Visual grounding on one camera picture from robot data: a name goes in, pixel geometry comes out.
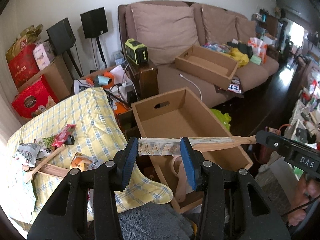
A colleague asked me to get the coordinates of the pink mouse-ear handheld fan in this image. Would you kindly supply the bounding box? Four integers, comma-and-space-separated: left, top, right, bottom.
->
170, 155, 187, 203

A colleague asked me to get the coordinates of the orange snack bag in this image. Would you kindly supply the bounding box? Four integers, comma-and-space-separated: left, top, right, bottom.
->
69, 152, 102, 172

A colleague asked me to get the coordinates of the wooden folding fan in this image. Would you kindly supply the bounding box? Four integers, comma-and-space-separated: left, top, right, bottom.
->
23, 144, 69, 183
138, 135, 257, 156

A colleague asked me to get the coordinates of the grey white snack bag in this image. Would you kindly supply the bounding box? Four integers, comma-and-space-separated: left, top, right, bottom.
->
14, 143, 40, 167

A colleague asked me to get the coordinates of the person right hand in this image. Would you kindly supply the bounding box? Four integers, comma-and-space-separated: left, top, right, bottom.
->
288, 175, 319, 226

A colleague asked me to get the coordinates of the yellow checkered tablecloth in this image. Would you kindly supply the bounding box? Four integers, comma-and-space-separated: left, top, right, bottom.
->
6, 87, 174, 224

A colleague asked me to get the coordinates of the red snack packet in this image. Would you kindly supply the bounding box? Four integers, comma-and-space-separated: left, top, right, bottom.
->
52, 124, 76, 147

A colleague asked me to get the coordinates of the large open cardboard box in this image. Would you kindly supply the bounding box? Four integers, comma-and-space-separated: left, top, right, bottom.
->
132, 88, 253, 213

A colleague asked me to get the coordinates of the green pea snack packet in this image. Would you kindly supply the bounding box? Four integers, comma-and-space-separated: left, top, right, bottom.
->
34, 135, 55, 153

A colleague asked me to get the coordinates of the shallow cardboard tray on sofa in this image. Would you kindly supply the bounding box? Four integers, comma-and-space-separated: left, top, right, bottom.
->
175, 46, 238, 90

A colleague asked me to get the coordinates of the red gift box lower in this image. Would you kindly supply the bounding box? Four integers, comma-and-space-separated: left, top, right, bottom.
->
11, 75, 59, 119

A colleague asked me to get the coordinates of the yellow plastic bag on sofa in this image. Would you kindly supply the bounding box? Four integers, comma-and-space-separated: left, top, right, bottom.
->
228, 48, 249, 68

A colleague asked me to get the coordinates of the pink small box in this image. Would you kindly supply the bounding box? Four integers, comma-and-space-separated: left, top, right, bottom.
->
33, 41, 55, 70

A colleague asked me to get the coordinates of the red gift bag upper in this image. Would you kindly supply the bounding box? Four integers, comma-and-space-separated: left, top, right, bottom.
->
8, 43, 40, 89

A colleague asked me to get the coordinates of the black speaker left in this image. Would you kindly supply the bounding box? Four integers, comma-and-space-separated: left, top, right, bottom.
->
47, 18, 76, 55

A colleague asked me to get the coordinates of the black speaker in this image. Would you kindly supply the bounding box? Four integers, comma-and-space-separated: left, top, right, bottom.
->
47, 18, 76, 55
80, 7, 108, 38

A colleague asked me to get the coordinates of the brown sofa cushion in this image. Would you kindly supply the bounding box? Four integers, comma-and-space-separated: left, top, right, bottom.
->
131, 3, 199, 66

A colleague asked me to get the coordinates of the brown sofa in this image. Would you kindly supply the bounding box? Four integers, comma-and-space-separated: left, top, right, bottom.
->
118, 1, 279, 107

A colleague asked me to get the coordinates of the black speaker right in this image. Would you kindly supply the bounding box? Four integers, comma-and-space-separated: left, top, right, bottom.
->
80, 7, 108, 38

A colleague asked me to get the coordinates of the gold paper bag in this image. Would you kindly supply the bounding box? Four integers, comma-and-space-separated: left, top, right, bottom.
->
5, 24, 43, 63

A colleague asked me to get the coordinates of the white charging cable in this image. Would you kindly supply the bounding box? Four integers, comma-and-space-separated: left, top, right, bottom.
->
179, 73, 203, 103

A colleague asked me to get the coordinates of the brown cardboard box by wall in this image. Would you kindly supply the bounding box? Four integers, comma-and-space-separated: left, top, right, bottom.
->
17, 56, 73, 101

